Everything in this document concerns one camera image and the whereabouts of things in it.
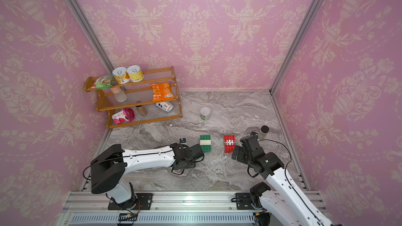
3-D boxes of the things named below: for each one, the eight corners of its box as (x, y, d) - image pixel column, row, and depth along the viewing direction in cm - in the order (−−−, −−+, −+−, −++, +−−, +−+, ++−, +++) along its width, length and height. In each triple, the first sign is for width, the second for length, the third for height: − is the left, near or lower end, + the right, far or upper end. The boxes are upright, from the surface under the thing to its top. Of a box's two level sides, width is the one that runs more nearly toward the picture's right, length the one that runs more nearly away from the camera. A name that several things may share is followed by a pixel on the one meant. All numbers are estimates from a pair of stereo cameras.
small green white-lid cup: (200, 121, 106) (200, 115, 100) (200, 113, 110) (200, 106, 105) (210, 121, 106) (210, 115, 100) (210, 113, 110) (210, 106, 105)
